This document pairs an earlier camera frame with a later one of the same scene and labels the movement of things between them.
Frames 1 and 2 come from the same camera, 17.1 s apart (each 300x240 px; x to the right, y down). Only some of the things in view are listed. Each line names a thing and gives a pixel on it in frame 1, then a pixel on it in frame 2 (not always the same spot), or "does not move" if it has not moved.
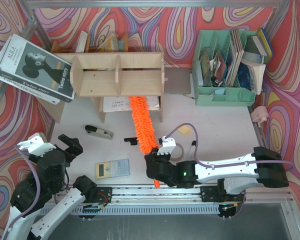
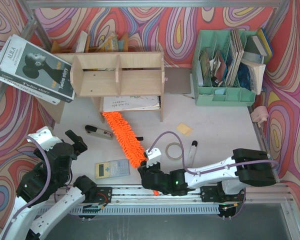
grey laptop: (177, 80) does not move
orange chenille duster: (146, 138) to (132, 145)
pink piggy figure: (259, 115) does not move
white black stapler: (99, 132) does not move
